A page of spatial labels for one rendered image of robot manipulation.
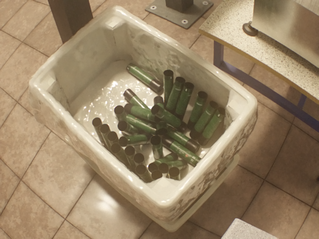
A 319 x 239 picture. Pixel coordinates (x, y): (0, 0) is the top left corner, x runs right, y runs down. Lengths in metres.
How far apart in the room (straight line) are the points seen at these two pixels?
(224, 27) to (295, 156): 0.87
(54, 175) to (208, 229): 0.77
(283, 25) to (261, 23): 0.09
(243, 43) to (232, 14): 0.13
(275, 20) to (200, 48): 1.05
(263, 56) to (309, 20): 0.26
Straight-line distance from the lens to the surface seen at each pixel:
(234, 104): 1.14
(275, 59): 1.15
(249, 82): 1.46
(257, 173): 1.78
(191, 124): 1.31
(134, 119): 1.32
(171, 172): 1.17
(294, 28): 1.06
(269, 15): 1.07
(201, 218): 1.70
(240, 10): 1.26
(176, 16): 2.19
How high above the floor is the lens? 1.67
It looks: 64 degrees down
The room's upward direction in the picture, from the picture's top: 8 degrees counter-clockwise
